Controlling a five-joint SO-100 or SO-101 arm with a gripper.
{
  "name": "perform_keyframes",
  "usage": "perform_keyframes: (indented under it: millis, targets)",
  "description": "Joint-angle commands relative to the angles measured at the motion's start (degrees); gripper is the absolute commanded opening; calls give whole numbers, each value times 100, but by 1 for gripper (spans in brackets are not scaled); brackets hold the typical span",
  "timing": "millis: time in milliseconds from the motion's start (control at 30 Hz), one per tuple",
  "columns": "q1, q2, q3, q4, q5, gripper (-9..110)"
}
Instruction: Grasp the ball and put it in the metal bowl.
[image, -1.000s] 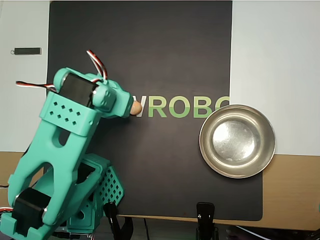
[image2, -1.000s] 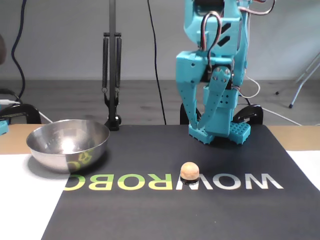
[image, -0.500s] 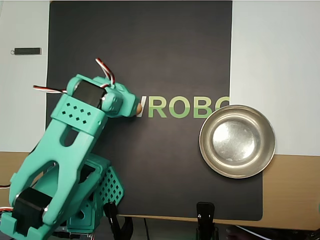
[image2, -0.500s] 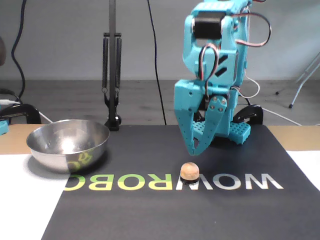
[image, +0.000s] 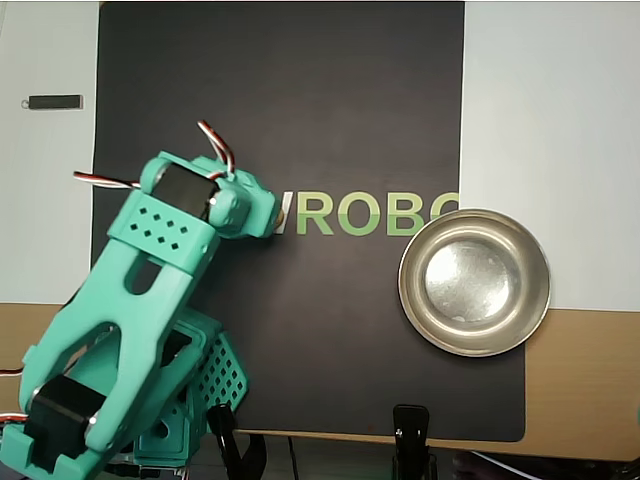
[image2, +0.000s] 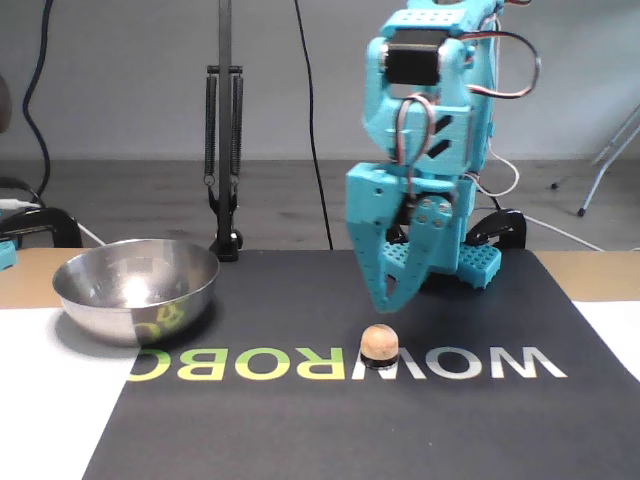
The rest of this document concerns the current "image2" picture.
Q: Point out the black mat with WOWROBO print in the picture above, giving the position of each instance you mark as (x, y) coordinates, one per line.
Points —
(250, 300)

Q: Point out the teal gripper black servo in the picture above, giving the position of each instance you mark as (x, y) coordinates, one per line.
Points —
(376, 200)

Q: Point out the black spring lamp stand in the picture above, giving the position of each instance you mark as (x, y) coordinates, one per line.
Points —
(225, 100)

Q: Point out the white folding stand legs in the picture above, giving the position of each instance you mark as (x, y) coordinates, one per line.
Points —
(594, 187)

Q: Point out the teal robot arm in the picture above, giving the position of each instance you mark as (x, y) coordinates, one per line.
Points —
(480, 120)

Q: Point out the metal bowl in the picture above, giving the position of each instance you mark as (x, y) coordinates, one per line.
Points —
(95, 315)

